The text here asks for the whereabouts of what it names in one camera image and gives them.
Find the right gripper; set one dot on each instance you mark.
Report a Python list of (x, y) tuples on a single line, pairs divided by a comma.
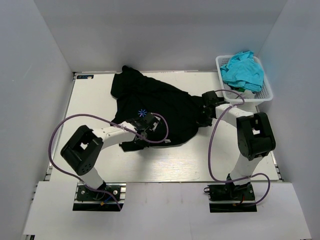
[(205, 123)]

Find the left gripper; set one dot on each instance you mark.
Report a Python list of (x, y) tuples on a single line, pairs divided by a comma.
[(139, 141)]

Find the black t-shirt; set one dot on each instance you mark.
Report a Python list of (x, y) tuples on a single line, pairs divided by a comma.
[(183, 113)]

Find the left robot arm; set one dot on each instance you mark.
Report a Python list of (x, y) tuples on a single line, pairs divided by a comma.
[(81, 151)]

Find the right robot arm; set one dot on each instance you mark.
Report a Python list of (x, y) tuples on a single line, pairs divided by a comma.
[(255, 138)]

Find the green garment in basket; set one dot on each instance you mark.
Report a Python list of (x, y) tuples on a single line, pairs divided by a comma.
[(238, 89)]

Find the grey t-shirt in basket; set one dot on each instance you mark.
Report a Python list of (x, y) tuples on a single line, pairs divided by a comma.
[(247, 93)]

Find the turquoise t-shirt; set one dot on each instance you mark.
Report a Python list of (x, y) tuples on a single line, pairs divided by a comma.
[(242, 72)]

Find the white plastic basket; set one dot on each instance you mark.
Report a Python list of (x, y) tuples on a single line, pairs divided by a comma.
[(265, 95)]

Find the blue label sticker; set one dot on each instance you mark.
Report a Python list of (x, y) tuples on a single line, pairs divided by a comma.
[(85, 77)]

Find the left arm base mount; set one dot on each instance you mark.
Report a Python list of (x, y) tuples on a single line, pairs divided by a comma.
[(86, 200)]

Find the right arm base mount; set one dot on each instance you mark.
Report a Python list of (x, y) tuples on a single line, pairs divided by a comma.
[(230, 198)]

